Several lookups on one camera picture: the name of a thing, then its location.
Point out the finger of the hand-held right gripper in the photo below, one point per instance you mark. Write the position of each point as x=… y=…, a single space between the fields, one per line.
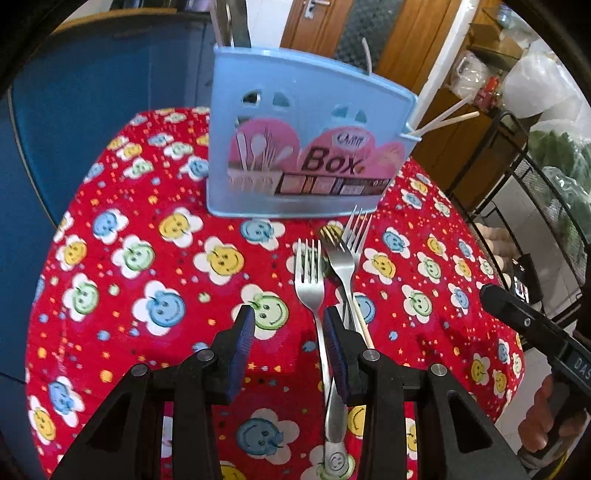
x=512 y=307

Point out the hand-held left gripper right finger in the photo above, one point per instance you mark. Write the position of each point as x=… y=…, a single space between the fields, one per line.
x=337 y=355

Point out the pile of eggs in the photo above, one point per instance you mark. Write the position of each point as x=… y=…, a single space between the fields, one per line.
x=494 y=249

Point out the black electronic device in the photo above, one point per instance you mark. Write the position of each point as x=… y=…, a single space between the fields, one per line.
x=524 y=281

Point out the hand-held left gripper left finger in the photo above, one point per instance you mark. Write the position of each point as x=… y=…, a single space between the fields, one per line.
x=241 y=350

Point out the clear plastic bag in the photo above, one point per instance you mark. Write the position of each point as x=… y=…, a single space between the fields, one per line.
x=468 y=74

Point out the blue plastic utensil box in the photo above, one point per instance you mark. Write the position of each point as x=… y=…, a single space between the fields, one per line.
x=314 y=106

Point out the wooden side cabinet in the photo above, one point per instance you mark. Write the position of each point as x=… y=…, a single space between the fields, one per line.
x=466 y=138

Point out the large white plastic bag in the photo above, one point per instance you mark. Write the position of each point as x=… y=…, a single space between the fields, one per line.
x=545 y=83

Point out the gold tinted steel fork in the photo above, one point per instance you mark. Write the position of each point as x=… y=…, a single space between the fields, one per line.
x=328 y=236

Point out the blue kitchen cabinet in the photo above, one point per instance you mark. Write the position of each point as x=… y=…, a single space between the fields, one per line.
x=92 y=92

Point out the red smiley print tablecloth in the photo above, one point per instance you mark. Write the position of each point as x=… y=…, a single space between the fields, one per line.
x=138 y=277

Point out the person's right hand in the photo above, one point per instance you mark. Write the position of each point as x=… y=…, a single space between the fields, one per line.
x=535 y=415

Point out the wooden door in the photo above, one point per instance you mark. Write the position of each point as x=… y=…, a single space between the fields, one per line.
x=406 y=32

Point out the bag of green vegetables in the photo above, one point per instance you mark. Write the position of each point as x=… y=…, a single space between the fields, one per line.
x=563 y=161

